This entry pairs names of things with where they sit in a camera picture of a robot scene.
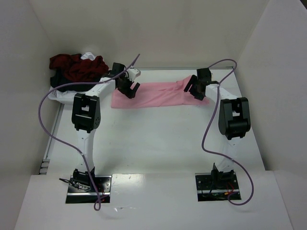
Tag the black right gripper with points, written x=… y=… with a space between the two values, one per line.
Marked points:
x=199 y=85

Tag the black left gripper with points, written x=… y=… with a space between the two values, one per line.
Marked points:
x=125 y=84

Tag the pink t shirt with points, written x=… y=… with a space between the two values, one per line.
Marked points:
x=157 y=94

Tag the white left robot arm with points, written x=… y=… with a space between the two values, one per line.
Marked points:
x=86 y=118

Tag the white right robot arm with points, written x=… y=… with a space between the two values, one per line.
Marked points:
x=233 y=119

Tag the white t shirt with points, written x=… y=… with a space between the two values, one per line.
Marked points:
x=88 y=55

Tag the dark red t shirt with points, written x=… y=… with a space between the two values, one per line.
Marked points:
x=75 y=69

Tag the white plastic laundry basket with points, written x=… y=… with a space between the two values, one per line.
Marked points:
x=62 y=97

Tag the black t shirt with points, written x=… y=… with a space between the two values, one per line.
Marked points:
x=64 y=83

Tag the aluminium rail at table edge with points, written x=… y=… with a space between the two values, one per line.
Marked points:
x=181 y=68

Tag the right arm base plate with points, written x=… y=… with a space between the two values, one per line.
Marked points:
x=208 y=190

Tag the left side aluminium rail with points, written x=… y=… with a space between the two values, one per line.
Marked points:
x=49 y=148

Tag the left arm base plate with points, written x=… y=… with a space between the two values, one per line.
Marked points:
x=78 y=193

